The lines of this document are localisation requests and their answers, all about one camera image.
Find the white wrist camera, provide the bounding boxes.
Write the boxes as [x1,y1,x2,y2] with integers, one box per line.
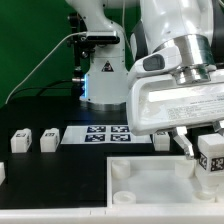
[128,46,182,87]

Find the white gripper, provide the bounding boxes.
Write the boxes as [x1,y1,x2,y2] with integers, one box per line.
[126,71,224,160]

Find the black camera stand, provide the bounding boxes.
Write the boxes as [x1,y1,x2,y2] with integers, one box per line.
[67,13,87,101]

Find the white obstacle wall front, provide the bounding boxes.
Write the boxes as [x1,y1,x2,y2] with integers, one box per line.
[0,204,224,224]

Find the black cable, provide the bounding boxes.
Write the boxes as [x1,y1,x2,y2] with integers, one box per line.
[5,79,74,104]

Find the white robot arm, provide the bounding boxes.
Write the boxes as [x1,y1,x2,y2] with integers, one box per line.
[66,0,224,158]

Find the white obstacle block left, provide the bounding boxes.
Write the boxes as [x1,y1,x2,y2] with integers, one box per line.
[0,162,5,185]

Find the white cable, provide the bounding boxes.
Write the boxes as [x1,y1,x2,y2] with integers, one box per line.
[5,31,88,105]

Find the white square tabletop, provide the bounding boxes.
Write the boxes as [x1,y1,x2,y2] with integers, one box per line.
[107,156,224,207]

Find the black rear camera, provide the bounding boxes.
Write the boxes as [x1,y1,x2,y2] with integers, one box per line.
[86,31,120,44]

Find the white sheet with markers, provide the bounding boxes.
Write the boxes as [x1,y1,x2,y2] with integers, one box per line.
[61,125,151,144]

